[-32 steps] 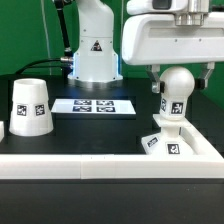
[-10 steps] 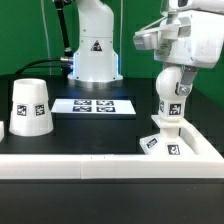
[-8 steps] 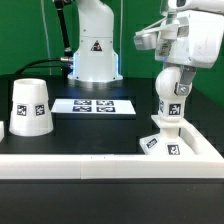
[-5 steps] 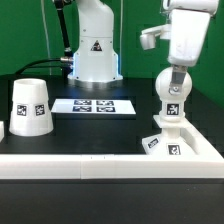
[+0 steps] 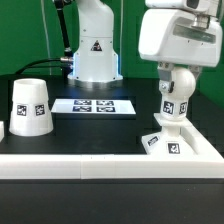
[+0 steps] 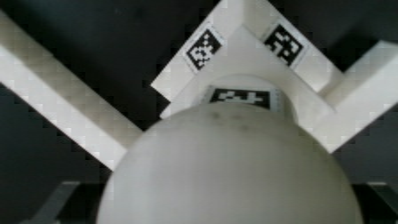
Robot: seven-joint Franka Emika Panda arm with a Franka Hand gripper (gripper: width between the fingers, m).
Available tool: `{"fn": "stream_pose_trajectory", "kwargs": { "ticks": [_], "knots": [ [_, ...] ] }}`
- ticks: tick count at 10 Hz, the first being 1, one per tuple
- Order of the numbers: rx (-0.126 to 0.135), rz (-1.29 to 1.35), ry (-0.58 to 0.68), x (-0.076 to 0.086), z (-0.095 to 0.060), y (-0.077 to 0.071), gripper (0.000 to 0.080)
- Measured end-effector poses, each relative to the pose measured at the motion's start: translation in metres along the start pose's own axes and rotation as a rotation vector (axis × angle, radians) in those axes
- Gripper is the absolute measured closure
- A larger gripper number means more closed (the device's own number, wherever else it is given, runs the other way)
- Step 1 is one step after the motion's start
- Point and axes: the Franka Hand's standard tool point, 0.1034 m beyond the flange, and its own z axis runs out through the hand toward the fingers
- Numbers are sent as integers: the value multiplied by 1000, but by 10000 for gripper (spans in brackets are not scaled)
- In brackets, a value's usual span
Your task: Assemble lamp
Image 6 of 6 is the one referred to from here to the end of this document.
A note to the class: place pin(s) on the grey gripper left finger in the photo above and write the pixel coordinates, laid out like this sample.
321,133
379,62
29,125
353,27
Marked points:
70,206

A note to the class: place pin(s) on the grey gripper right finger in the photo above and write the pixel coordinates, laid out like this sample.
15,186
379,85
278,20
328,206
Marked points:
379,202

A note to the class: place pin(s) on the white lamp bulb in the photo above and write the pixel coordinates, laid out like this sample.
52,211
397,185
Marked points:
228,167

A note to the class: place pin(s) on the white lamp base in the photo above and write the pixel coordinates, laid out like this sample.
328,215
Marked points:
248,43

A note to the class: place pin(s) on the white frame wall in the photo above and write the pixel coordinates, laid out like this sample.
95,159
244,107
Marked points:
72,106

